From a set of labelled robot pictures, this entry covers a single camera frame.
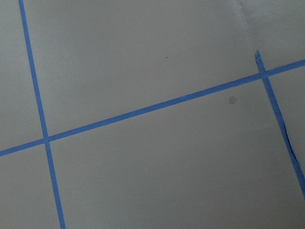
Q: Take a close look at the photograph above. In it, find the brown paper table cover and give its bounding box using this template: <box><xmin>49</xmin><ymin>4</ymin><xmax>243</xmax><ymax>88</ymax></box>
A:
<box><xmin>0</xmin><ymin>0</ymin><xmax>305</xmax><ymax>229</ymax></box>

